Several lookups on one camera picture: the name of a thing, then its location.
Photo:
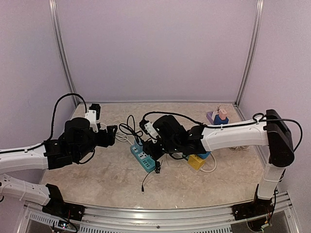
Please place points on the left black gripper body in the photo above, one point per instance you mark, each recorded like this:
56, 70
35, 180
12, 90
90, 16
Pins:
104, 141

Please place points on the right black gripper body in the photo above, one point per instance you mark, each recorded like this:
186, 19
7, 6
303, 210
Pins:
159, 152

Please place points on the teal power strip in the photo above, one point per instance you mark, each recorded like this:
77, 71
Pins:
145, 160

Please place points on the yellow cube socket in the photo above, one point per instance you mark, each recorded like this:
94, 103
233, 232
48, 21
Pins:
195, 161

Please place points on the blue rounded charger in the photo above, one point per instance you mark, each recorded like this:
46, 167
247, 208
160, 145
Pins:
204, 155

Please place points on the purple power strip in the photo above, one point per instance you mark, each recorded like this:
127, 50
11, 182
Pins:
211, 116

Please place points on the dark blue cube socket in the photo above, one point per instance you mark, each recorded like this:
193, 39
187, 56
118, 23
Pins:
219, 121

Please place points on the pink charger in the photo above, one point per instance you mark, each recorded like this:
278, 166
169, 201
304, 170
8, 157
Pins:
222, 114

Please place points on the light blue charger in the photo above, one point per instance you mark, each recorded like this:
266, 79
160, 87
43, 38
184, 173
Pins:
138, 144

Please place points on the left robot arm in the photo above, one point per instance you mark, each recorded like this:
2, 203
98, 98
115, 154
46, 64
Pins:
81, 136

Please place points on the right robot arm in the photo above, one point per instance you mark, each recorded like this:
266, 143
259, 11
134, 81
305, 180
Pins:
168, 136

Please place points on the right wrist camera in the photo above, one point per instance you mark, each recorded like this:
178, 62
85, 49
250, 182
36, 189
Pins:
148, 128

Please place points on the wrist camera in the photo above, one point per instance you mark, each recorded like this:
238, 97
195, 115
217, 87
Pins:
148, 128
93, 115

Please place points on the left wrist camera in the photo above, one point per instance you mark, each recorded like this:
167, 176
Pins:
93, 115

